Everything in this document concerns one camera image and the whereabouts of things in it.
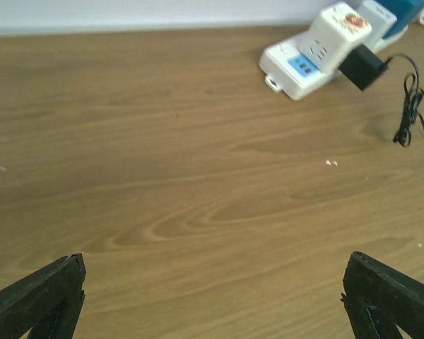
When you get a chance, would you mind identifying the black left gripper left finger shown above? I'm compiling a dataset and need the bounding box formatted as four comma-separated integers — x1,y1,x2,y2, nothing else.
0,253,86,338

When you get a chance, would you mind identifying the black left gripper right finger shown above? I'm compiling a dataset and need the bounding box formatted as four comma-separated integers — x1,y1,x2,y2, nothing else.
341,251,424,338

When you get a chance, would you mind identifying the white power strip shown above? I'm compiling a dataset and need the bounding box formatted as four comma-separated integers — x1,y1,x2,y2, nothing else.
258,24,409,102

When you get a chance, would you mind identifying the blue cube adapter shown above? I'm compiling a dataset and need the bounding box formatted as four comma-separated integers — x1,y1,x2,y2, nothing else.
377,0,424,39

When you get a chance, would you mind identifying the black power adapter with cable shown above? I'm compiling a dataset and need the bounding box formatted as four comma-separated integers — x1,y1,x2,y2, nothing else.
338,44,424,148

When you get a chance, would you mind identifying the small white plug adapter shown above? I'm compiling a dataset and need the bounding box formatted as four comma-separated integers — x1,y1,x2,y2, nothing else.
356,0,397,42

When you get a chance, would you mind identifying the white cube adapter tiger sticker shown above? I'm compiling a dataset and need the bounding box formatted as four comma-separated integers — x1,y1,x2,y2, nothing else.
298,1,372,73

